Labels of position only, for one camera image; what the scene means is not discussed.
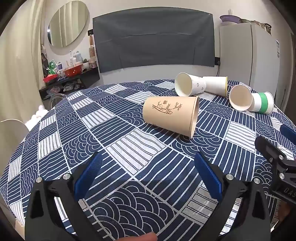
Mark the white green band paper cup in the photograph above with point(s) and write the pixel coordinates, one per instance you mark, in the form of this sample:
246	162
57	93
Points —
253	100

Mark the green white package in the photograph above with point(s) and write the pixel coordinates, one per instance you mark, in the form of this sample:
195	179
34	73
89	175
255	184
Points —
52	67

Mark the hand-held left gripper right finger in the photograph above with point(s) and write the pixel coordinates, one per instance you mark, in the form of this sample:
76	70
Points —
208	178

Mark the white refrigerator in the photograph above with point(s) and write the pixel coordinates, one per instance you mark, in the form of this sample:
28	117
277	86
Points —
238	53

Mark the person's left hand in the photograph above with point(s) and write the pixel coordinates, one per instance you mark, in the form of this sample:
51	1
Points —
142	237

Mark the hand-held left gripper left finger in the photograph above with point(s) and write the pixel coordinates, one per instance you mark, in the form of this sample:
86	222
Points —
89	177

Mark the white heart print paper cup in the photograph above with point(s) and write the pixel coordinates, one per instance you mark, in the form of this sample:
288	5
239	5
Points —
185	84

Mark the red plate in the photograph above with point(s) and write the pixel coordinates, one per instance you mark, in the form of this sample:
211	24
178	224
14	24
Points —
49	79

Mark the white fluffy cloth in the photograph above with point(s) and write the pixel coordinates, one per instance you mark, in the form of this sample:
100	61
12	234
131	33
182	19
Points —
37	115

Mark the oval wall mirror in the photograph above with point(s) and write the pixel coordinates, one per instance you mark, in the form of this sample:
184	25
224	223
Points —
69	25

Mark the white bottle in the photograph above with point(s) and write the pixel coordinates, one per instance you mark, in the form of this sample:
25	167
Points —
78	56

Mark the white yellow rim paper cup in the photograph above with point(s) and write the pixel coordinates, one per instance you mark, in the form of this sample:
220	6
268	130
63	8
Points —
215	85

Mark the refrigerator label sticker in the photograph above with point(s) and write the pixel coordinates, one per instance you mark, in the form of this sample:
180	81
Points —
278	48

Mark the cream curtain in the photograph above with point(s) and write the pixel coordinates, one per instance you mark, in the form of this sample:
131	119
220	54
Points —
23	58

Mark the black side shelf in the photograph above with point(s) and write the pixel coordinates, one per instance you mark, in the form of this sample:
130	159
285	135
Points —
90	76

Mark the white chair back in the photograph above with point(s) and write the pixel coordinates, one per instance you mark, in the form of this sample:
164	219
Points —
13	127

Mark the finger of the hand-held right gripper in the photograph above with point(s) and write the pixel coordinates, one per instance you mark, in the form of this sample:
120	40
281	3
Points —
269	148
289	133

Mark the blue white patterned tablecloth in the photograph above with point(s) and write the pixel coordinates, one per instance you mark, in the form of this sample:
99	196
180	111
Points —
129	148

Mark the purple plastic basin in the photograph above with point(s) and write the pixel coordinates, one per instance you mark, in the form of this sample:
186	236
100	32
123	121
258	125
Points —
229	19

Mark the black wall socket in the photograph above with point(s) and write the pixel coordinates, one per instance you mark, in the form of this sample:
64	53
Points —
217	61

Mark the small potted plant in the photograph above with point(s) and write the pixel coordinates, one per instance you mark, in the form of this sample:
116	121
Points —
85	64

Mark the wooden hair brush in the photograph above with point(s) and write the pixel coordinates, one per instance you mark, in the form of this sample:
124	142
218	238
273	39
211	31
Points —
92	51

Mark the red colander bowl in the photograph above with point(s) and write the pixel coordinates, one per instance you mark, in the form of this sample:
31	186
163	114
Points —
72	71

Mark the brown plant print paper cup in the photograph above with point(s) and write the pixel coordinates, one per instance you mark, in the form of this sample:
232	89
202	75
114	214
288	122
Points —
168	115

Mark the grey cloth screen cover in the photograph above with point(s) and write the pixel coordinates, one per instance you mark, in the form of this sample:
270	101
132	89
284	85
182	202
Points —
152	41

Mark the clear plastic chair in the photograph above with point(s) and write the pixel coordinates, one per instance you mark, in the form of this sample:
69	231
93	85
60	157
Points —
57	99

